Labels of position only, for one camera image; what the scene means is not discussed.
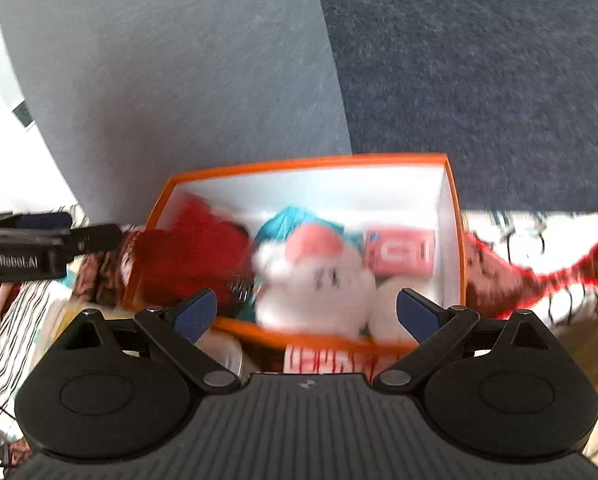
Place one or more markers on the striped cloth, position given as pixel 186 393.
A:
pixel 24 320

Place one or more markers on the dark grey headboard panel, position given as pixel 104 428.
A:
pixel 479 70

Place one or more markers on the small pink box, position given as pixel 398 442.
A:
pixel 401 252

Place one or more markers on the white wall socket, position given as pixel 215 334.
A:
pixel 24 115

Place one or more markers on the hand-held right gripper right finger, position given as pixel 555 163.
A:
pixel 419 315

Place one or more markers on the white plush toy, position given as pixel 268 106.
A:
pixel 319 285

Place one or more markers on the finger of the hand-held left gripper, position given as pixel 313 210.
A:
pixel 44 221
pixel 96 240

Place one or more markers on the red fuzzy glove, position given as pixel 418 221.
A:
pixel 194 250

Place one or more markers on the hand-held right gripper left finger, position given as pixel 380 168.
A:
pixel 199 312

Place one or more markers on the teal wet wipes packet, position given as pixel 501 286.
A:
pixel 279 225

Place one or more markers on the orange cardboard box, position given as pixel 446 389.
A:
pixel 304 182

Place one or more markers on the light grey headboard panel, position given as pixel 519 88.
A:
pixel 179 70

